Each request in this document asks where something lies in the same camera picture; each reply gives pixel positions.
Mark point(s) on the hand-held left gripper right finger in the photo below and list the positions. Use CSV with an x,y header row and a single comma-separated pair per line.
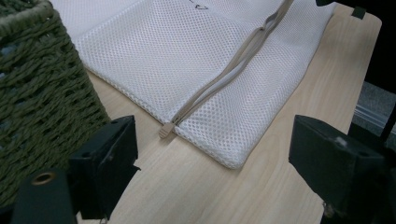
x,y
330,158

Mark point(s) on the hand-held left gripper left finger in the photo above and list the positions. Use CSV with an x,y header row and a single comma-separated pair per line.
x,y
106,155

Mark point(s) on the white mesh laundry bag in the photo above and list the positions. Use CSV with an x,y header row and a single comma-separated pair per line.
x,y
193,71

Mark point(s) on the green woven basket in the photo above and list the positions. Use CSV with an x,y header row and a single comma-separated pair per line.
x,y
40,102

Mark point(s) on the dark tape strip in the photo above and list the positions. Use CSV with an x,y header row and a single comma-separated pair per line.
x,y
358,12

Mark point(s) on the metal floor rail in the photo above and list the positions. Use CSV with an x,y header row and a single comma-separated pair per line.
x,y
375,116

